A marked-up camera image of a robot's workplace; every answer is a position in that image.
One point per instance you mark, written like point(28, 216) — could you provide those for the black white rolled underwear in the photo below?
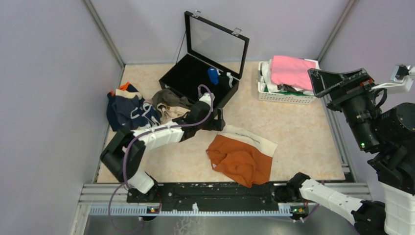
point(225, 80)

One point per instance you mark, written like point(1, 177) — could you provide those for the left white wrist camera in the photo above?
point(207, 98)

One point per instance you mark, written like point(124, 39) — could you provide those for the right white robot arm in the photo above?
point(389, 135)

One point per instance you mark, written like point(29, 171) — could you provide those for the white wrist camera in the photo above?
point(400, 81)
point(207, 98)

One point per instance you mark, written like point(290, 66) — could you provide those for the black box glass lid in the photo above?
point(208, 44)

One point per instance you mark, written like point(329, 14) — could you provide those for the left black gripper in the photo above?
point(216, 125)

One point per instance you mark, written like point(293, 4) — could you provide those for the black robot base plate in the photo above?
point(221, 197)

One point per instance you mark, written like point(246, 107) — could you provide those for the navy blue clothes pile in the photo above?
point(128, 109)

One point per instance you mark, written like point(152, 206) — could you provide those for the pink folded cloth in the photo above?
point(291, 71)

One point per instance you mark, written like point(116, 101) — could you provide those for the olive beige underwear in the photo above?
point(168, 105)

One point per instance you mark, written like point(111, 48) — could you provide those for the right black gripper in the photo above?
point(323, 82)

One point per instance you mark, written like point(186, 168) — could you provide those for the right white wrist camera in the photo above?
point(400, 81)

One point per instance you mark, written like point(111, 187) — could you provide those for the white plastic basket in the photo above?
point(279, 97)

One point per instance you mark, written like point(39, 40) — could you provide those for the white clothes in basket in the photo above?
point(273, 88)

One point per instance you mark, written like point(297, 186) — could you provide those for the blue rolled underwear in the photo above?
point(213, 75)

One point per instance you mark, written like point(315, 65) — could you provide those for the orange underwear white waistband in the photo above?
point(242, 156)

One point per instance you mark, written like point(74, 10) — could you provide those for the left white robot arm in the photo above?
point(123, 154)

